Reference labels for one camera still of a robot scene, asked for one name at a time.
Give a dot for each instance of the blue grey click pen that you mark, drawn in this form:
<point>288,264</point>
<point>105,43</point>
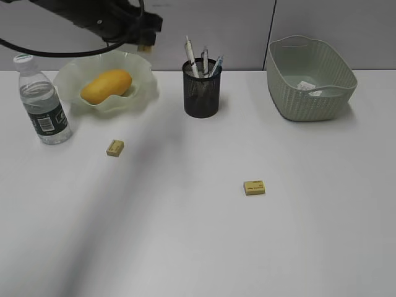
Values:
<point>217,65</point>

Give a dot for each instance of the black mesh pen holder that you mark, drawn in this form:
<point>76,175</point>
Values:
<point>201,95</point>

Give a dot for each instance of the pale green woven basket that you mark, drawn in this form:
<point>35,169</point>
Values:
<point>297,58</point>

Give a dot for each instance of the beige white click pen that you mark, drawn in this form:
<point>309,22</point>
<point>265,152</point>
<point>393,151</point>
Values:
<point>191,57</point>

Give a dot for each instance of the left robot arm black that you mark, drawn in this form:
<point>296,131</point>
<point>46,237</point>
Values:
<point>91,15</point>

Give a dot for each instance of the yellow mango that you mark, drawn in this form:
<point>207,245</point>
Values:
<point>113,82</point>

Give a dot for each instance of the waste paper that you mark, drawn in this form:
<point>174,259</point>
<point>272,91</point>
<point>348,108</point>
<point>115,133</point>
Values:
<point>307,86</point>

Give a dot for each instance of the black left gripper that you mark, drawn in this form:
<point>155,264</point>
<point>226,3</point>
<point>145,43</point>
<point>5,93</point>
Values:
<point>133,28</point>

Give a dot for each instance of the pale green wavy glass bowl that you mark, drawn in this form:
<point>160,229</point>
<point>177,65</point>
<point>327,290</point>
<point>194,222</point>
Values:
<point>77,74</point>

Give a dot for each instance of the yellow eraser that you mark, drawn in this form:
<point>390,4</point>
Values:
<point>144,49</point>
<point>252,188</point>
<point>115,148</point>

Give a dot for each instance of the silver grey click pen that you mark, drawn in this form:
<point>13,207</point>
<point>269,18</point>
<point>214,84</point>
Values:
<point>205,61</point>

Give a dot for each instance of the clear water bottle green label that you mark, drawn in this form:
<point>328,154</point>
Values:
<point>41,102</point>

